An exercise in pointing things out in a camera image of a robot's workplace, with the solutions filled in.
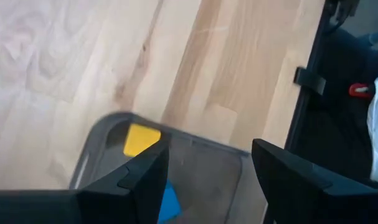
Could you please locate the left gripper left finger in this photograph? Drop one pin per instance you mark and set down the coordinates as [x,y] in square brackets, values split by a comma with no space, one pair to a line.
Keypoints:
[135,196]

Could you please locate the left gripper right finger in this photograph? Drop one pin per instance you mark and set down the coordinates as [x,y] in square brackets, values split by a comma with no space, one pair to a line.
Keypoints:
[300,196]

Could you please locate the blue wooden cube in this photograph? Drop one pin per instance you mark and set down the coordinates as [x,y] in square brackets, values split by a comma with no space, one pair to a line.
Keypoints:
[170,205]

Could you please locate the yellow wooden cube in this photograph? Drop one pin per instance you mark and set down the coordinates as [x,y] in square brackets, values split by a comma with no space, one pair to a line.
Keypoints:
[140,138]

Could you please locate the clear grey plastic bin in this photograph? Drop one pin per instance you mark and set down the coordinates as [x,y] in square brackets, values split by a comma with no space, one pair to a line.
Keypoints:
[207,174]

